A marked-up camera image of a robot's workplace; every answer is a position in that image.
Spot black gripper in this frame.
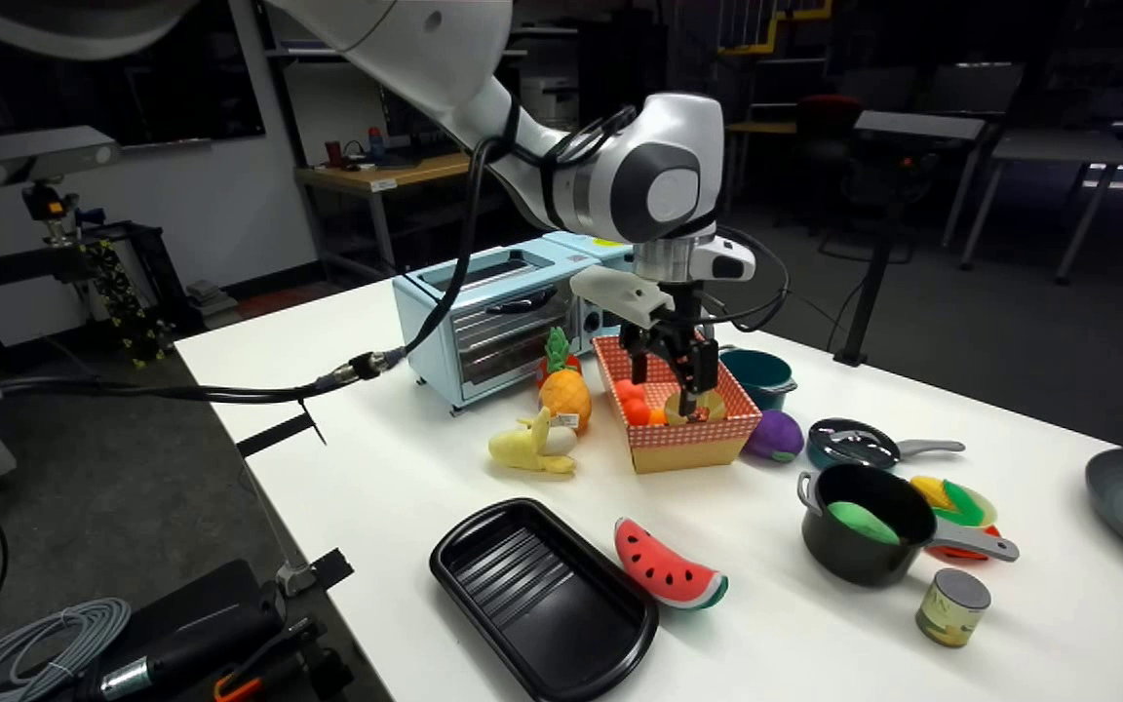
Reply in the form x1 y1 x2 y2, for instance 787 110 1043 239
622 268 728 422

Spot orange checkered basket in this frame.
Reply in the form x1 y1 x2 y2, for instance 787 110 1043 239
592 333 767 476

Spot orange toy fruit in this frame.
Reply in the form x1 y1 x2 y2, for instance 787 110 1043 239
609 373 672 434

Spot teal bowl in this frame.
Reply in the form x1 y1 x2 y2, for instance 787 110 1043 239
719 343 798 413

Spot orange toy pineapple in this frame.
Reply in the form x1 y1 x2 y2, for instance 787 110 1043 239
536 325 598 439

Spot purple toy eggplant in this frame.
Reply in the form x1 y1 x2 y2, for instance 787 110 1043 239
742 407 809 469

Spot yellow toy banana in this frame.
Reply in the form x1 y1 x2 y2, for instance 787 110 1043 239
484 407 585 481

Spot light blue toaster oven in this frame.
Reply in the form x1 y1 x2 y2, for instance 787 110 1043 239
390 230 638 416

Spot small dark frying pan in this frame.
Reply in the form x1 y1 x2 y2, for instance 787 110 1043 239
802 413 970 476

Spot toy watermelon slice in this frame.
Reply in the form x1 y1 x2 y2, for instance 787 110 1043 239
612 516 735 617

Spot black stand pole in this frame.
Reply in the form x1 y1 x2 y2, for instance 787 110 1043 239
830 191 904 370

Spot green toy vegetable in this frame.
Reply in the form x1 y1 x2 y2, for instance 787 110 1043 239
822 494 904 551

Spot black grill tray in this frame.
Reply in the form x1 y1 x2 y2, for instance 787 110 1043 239
424 494 662 702

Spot black pot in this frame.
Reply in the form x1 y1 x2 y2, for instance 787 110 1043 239
792 461 1021 587

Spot yellow green toy food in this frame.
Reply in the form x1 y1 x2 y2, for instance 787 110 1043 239
909 472 1009 568

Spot wooden desk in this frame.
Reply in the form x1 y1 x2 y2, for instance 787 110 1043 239
295 148 481 272

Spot grey background table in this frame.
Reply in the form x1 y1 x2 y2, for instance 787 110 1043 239
957 116 1123 287
849 104 997 265

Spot small tin can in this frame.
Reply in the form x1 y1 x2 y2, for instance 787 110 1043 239
911 564 995 652

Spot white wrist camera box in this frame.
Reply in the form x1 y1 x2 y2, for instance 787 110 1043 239
570 260 677 333

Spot black table edge bracket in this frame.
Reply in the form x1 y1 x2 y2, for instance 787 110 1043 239
273 546 360 600
229 411 321 461

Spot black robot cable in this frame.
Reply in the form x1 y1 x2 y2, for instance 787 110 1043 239
0 97 653 411

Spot tool with orange handle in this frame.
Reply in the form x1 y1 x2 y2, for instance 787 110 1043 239
207 633 323 702

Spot black cable chain frame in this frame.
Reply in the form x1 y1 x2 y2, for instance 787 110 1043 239
12 178 200 370

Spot grey camera on stand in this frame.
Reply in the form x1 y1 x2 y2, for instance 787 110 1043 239
0 125 120 196

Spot grey coiled cable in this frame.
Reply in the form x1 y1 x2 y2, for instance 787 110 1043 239
0 593 137 702

